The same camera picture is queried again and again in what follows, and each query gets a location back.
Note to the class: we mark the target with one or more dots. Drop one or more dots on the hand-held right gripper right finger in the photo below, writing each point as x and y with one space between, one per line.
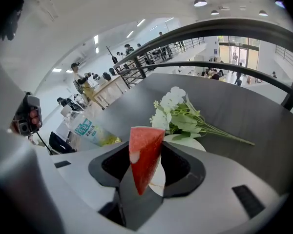
210 191

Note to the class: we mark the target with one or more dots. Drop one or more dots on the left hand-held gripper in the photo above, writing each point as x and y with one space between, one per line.
29 117

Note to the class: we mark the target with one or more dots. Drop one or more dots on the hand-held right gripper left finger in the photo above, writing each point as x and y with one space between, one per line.
105 169

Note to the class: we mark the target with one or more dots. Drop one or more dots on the red watermelon slice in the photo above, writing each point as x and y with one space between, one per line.
145 155

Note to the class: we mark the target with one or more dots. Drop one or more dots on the person's grey shirt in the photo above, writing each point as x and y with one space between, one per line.
5 89

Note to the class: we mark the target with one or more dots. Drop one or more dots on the clear snack bag teal label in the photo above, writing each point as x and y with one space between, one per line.
92 133

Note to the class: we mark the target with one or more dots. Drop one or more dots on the black chair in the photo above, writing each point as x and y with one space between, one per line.
59 142

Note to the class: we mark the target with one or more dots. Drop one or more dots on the white round plate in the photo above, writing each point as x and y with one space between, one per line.
188 144

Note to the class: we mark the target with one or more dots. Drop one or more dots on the white artificial flower bouquet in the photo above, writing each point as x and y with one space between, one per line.
178 116

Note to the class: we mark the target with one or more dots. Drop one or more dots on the dark grey table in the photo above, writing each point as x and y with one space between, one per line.
234 111

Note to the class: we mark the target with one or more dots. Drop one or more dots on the light wooden table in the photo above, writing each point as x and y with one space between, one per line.
107 85

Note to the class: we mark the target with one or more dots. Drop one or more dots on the black coat stand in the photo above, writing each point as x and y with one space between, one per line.
111 55

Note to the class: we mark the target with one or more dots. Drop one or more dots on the black metal railing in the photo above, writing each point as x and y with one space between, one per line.
234 25

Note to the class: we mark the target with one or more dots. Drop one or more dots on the black dome ceiling lamp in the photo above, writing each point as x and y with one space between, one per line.
280 4
215 12
263 13
200 2

